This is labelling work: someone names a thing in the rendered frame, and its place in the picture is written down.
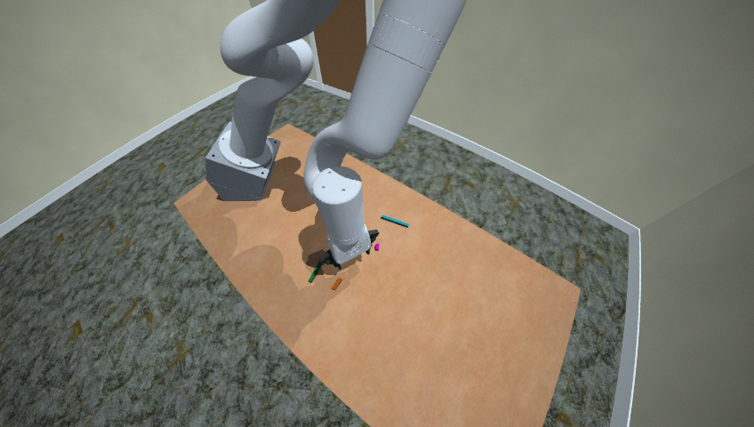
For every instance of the green rod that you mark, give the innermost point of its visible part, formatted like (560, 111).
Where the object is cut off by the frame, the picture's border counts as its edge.
(315, 272)

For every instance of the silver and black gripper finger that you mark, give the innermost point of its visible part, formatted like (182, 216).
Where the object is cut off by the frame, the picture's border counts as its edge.
(373, 235)
(328, 259)

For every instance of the turquoise rod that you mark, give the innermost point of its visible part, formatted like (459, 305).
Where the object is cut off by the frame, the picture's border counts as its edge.
(395, 221)

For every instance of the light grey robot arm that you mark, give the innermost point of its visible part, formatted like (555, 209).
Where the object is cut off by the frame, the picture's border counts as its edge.
(384, 95)

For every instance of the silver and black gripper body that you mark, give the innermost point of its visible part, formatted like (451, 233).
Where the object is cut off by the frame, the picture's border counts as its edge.
(343, 254)

